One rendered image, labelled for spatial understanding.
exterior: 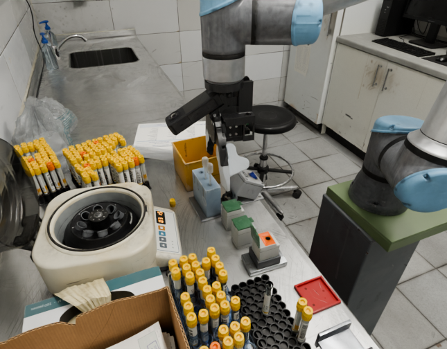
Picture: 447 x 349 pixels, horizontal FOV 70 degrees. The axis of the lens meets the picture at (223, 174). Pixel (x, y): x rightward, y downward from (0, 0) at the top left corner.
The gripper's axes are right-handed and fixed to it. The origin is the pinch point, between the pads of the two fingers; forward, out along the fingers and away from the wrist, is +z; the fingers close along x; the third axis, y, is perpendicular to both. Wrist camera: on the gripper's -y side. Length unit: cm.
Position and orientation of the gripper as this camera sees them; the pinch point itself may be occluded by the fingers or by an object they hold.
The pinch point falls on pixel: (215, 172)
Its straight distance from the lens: 68.8
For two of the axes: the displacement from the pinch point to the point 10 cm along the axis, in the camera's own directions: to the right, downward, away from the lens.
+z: 0.1, 8.3, 5.6
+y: 9.7, -1.5, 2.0
